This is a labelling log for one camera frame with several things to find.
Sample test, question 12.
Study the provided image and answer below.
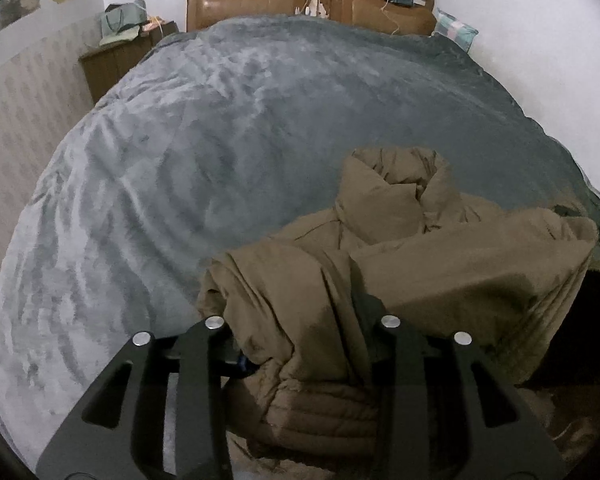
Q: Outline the brown puffer jacket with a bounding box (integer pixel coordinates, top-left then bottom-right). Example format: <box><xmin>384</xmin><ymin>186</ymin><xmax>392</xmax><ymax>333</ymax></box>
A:
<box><xmin>197</xmin><ymin>148</ymin><xmax>598</xmax><ymax>460</ymax></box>

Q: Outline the checked pastel pillow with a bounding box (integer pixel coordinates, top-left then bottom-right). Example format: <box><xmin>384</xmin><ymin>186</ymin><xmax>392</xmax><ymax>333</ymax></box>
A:
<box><xmin>432</xmin><ymin>8</ymin><xmax>479</xmax><ymax>53</ymax></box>

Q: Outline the dark wooden nightstand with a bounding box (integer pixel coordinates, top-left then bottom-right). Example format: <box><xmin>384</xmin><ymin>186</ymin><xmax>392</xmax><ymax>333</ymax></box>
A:
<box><xmin>79</xmin><ymin>22</ymin><xmax>178</xmax><ymax>104</ymax></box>

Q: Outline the grey plush bed blanket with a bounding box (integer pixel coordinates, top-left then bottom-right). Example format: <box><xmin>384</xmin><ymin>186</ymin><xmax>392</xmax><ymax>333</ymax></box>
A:
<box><xmin>0</xmin><ymin>16</ymin><xmax>600</xmax><ymax>466</ymax></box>

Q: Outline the white charging cable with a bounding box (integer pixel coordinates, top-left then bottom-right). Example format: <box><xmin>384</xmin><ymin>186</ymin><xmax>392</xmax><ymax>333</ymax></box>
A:
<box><xmin>378</xmin><ymin>0</ymin><xmax>404</xmax><ymax>36</ymax></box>

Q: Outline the grey cats wall sticker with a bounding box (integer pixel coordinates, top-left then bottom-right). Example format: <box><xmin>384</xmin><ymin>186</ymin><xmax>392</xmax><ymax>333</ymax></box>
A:
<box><xmin>0</xmin><ymin>0</ymin><xmax>41</xmax><ymax>32</ymax></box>

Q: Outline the green bag on nightstand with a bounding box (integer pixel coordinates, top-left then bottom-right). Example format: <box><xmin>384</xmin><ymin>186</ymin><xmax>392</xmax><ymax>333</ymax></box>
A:
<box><xmin>99</xmin><ymin>0</ymin><xmax>148</xmax><ymax>47</ymax></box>

